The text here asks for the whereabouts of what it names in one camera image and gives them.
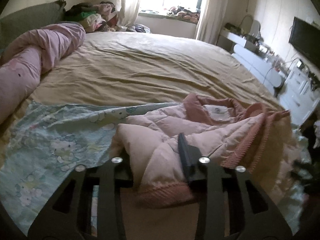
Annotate rolled pink duvet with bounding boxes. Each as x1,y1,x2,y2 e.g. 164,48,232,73
1,22,86,122

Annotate grey green headboard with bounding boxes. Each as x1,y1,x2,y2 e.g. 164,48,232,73
1,0,66,50

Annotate clothes on window sill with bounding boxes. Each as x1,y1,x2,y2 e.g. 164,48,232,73
167,6,200,24

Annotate black wall television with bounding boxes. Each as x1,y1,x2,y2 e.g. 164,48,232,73
289,17,320,68

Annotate pink quilted jacket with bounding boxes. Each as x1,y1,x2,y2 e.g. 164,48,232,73
111,94,296,209

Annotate cream curtain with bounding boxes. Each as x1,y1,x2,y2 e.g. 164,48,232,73
116,0,140,27
195,0,228,44

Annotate right cream curtain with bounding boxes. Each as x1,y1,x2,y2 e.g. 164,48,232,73
195,0,228,44

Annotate white rounded dressing table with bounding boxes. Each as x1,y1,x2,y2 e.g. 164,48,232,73
216,29,284,93

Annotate white chest of drawers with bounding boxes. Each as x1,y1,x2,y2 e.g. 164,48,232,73
278,67,319,126

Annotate left cream curtain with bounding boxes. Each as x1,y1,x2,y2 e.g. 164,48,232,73
116,0,140,27

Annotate tan bed sheet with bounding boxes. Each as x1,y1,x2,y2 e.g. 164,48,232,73
27,31,286,113

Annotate pile of clothes by wall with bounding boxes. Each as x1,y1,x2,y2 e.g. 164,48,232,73
63,2,151,33

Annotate cartoon print blue blanket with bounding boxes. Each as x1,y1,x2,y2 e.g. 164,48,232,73
1,102,167,233

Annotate heart shaped vanity mirror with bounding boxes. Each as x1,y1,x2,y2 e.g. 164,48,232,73
240,15,261,38

